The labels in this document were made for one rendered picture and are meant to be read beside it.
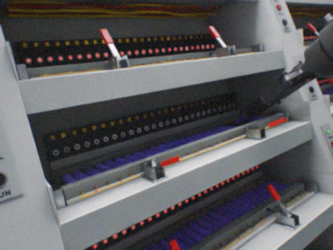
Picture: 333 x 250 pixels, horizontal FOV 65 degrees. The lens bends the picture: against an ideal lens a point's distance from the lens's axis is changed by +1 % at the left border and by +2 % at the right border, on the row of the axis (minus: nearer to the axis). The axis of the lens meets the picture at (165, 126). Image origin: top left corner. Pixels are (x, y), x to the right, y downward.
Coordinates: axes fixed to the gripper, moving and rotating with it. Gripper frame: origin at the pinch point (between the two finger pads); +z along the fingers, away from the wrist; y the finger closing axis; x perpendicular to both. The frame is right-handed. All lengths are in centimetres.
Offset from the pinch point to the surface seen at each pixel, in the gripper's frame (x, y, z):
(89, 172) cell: 0.9, 43.7, 6.2
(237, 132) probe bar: 4.4, 11.7, 0.1
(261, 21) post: -20.1, -8.7, -8.4
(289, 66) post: -5.4, -8.6, -7.5
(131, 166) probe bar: 3.8, 38.6, 0.2
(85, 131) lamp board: -8.3, 40.8, 9.2
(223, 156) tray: 8.5, 22.3, -3.6
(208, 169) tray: 9.5, 26.7, -3.1
